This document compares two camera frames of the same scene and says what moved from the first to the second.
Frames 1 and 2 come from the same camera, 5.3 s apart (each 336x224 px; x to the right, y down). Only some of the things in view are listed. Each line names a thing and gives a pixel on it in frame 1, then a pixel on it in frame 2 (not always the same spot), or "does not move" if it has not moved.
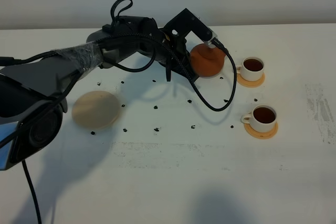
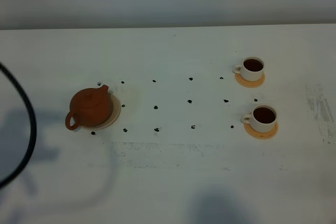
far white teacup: [252, 69] does not move
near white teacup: [262, 118] does not move
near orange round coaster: [261, 135] does not move
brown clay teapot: [206, 61] → [90, 107]
